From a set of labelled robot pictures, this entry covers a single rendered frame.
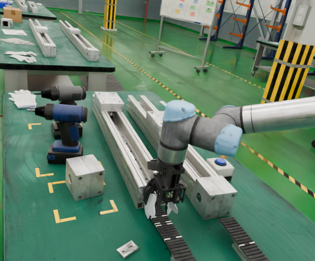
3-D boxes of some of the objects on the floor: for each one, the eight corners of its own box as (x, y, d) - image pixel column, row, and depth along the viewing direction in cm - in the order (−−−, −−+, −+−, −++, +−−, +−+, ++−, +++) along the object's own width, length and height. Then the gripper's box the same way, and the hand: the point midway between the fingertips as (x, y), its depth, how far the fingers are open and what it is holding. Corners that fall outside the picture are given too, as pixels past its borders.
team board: (147, 56, 703) (160, -35, 621) (162, 56, 737) (175, -31, 655) (196, 73, 613) (218, -31, 532) (209, 72, 648) (231, -26, 566)
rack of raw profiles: (197, 39, 1179) (210, -21, 1086) (215, 40, 1218) (228, -18, 1126) (253, 58, 917) (275, -19, 825) (273, 60, 957) (297, -14, 864)
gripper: (156, 170, 70) (145, 236, 79) (199, 166, 75) (184, 228, 84) (145, 153, 77) (135, 214, 86) (185, 150, 82) (173, 208, 91)
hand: (157, 211), depth 87 cm, fingers open, 5 cm apart
